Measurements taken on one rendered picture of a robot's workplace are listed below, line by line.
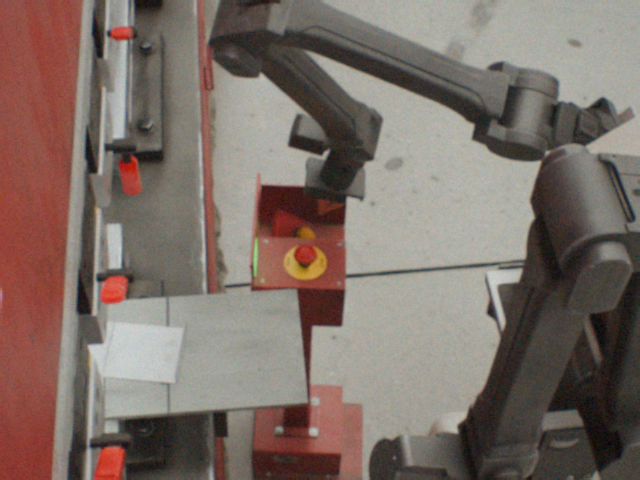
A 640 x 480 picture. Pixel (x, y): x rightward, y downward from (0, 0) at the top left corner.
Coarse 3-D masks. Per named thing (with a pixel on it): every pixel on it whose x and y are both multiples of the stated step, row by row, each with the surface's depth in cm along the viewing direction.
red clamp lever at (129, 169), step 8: (104, 144) 125; (112, 144) 125; (120, 144) 125; (128, 144) 125; (136, 144) 125; (120, 152) 125; (128, 152) 125; (136, 152) 126; (120, 160) 128; (128, 160) 127; (136, 160) 128; (120, 168) 128; (128, 168) 128; (136, 168) 128; (128, 176) 129; (136, 176) 129; (128, 184) 130; (136, 184) 130; (128, 192) 131; (136, 192) 132
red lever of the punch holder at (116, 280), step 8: (112, 272) 111; (120, 272) 111; (128, 272) 111; (96, 280) 112; (104, 280) 112; (112, 280) 107; (120, 280) 107; (128, 280) 112; (104, 288) 104; (112, 288) 104; (120, 288) 105; (104, 296) 104; (112, 296) 104; (120, 296) 104
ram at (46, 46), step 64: (0, 0) 74; (64, 0) 104; (0, 64) 72; (64, 64) 101; (0, 128) 71; (64, 128) 99; (0, 192) 70; (64, 192) 97; (0, 256) 69; (64, 256) 95; (0, 320) 68; (0, 384) 67; (0, 448) 66; (64, 448) 88
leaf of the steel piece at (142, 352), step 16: (112, 336) 137; (128, 336) 137; (144, 336) 137; (160, 336) 137; (176, 336) 137; (112, 352) 136; (128, 352) 136; (144, 352) 136; (160, 352) 136; (176, 352) 136; (112, 368) 134; (128, 368) 134; (144, 368) 134; (160, 368) 134; (176, 368) 132
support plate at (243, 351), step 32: (128, 320) 139; (160, 320) 139; (192, 320) 139; (224, 320) 139; (256, 320) 139; (288, 320) 140; (192, 352) 136; (224, 352) 136; (256, 352) 136; (288, 352) 137; (128, 384) 133; (160, 384) 133; (192, 384) 133; (224, 384) 133; (256, 384) 134; (288, 384) 134; (128, 416) 130
